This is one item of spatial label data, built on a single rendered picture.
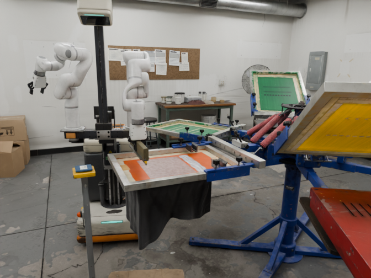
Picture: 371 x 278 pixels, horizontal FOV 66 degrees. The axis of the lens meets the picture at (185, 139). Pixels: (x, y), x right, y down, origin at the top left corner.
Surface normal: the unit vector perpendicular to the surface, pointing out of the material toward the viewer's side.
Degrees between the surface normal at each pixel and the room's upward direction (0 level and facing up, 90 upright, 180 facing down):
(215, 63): 90
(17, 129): 90
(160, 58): 88
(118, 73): 90
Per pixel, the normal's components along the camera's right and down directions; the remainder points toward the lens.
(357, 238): 0.02, -0.97
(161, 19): 0.39, 0.24
